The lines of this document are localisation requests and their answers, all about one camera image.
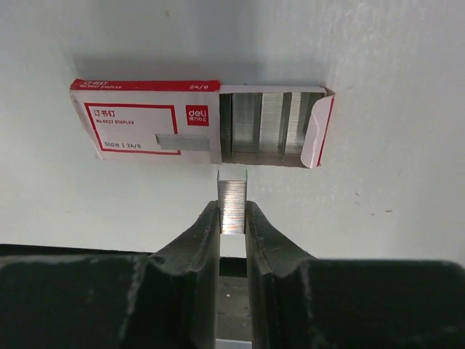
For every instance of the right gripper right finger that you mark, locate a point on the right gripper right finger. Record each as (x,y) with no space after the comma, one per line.
(300,301)

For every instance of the staple strip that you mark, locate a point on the staple strip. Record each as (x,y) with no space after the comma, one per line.
(232,197)

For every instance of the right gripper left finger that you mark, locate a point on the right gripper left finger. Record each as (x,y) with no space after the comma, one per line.
(57,297)

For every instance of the red white staple box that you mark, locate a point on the red white staple box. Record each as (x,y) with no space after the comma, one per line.
(204,122)

